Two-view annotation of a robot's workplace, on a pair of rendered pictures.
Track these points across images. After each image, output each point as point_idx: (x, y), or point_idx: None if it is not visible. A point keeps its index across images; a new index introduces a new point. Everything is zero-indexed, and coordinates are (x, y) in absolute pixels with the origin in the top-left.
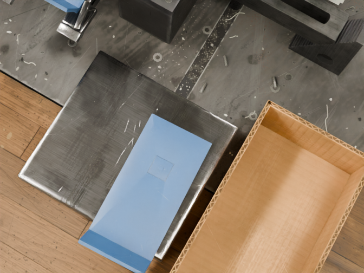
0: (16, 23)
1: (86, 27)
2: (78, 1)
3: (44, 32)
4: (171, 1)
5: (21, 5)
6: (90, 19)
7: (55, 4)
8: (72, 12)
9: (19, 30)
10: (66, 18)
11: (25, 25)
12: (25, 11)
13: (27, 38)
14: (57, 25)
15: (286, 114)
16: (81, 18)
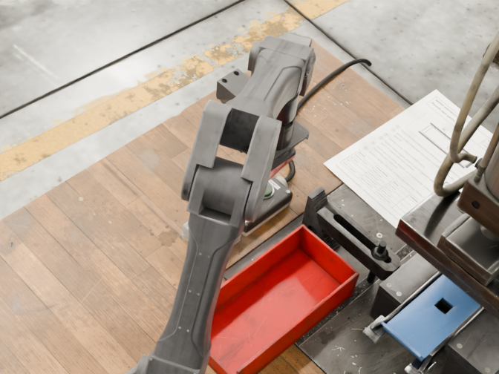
0: (360, 359)
1: (425, 372)
2: (424, 353)
3: (379, 371)
4: (489, 372)
5: (366, 347)
6: (430, 368)
7: (413, 350)
8: (418, 359)
9: (361, 364)
10: (413, 362)
11: (366, 362)
12: (367, 352)
13: (366, 372)
14: (389, 369)
15: None
16: (425, 365)
